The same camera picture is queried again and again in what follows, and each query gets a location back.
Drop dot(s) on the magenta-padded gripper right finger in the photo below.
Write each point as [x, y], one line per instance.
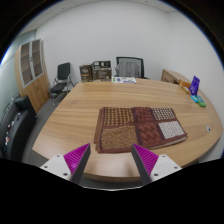
[146, 160]

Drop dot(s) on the white round table grommet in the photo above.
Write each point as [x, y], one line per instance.
[208, 128]

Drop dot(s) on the wooden cabinet with glass doors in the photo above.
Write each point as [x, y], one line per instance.
[31, 76]

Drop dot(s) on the grey jacket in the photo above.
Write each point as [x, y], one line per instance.
[128, 68]

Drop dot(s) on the black mesh office chair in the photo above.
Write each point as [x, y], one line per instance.
[141, 65]

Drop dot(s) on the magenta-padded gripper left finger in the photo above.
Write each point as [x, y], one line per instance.
[75, 160]

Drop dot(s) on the flat dark printed box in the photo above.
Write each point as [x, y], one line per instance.
[101, 64]

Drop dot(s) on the small green box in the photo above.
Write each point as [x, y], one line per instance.
[201, 101]

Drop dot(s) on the wide brown cardboard box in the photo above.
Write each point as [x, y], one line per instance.
[101, 74]

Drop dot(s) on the small teal box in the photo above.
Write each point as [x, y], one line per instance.
[194, 98]

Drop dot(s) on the low wooden side cabinet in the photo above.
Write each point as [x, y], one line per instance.
[171, 76]

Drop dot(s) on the black leather armchair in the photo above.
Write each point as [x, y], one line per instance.
[15, 130]

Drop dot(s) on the black folding chair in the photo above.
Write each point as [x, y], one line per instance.
[62, 75]

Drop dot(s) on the purple standing sign card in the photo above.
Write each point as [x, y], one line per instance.
[194, 85]

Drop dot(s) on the tall brown cardboard box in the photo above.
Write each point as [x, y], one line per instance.
[86, 73]

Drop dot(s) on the white printed leaflet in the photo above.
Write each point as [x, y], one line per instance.
[124, 80]

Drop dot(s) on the small orange wooden holder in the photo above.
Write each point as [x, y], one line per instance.
[184, 86]

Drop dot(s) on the brown patterned towel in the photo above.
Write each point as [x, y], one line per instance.
[133, 130]

